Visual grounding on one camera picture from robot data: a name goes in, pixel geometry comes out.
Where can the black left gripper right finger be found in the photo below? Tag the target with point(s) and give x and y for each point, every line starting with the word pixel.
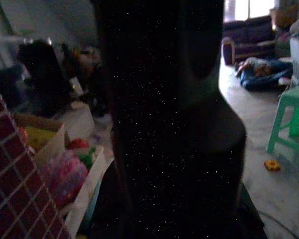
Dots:
pixel 209 159

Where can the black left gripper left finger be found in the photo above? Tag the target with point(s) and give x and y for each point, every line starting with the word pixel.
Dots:
pixel 144 139

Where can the green toy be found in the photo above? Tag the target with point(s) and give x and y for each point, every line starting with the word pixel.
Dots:
pixel 88 156

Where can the small yellow orange toy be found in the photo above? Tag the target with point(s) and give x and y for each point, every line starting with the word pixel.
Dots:
pixel 272 166

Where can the red toy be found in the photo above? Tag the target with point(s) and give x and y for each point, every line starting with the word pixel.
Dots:
pixel 77 144

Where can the white cardboard box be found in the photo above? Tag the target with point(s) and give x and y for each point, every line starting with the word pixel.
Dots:
pixel 87 189

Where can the pink fluffy toy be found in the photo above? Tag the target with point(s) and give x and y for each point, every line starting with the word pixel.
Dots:
pixel 64 174

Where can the brown cardboard box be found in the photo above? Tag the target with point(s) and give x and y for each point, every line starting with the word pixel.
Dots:
pixel 51 139

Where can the green plastic stool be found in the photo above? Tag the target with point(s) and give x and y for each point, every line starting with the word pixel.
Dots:
pixel 297 119

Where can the blue clothes heap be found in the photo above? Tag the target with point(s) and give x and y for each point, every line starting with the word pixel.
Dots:
pixel 261 74

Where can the dark purple sofa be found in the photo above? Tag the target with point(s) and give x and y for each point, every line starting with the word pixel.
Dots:
pixel 249 35

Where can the red tiled grid panel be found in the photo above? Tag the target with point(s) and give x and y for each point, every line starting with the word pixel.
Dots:
pixel 17 174

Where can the pale blue chair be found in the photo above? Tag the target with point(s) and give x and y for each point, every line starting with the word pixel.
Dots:
pixel 296 57

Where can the bright window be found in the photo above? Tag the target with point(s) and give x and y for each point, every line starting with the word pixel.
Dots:
pixel 241 7

